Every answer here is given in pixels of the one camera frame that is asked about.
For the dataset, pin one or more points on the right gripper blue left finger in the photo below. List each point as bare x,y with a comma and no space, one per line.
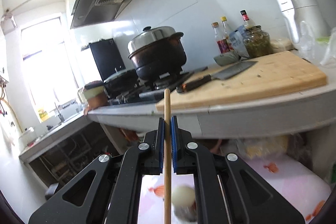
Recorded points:
108,189

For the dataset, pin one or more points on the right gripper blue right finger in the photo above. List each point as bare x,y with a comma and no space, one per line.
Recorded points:
227,189

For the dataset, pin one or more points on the white plastic soup spoon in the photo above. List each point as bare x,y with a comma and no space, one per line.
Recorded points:
183,196

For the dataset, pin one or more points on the wooden chopstick three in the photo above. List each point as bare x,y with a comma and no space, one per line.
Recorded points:
167,157

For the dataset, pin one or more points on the kitchen knife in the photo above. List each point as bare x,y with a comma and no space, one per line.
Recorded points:
221,75

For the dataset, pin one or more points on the steel utensil holder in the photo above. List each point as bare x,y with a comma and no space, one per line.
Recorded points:
187,213

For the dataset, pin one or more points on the bag of yellow food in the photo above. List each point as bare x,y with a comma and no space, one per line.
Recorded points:
264,147

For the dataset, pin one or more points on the brown ceramic pot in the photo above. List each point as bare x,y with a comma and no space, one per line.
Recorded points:
95,94

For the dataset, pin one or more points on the black frying pan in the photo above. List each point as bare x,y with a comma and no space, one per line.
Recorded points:
117,81

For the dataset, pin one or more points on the small grey bowl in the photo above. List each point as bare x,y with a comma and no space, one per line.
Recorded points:
227,58

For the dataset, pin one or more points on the yellow cap bottle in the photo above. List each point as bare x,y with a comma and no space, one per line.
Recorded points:
227,30

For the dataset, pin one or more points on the black cooking pot with lid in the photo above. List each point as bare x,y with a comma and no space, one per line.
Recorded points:
157,51

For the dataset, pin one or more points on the blue white packet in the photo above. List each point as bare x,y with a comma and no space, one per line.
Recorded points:
237,41

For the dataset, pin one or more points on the clear sauce bottle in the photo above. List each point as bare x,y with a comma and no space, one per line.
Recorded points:
220,39

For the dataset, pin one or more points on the red cap bottle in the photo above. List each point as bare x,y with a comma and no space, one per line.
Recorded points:
248,23

